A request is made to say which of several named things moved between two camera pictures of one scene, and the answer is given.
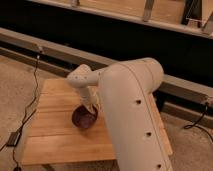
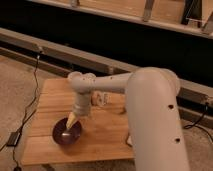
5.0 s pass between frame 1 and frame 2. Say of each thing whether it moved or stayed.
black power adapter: stayed
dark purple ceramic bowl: moved
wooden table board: stayed
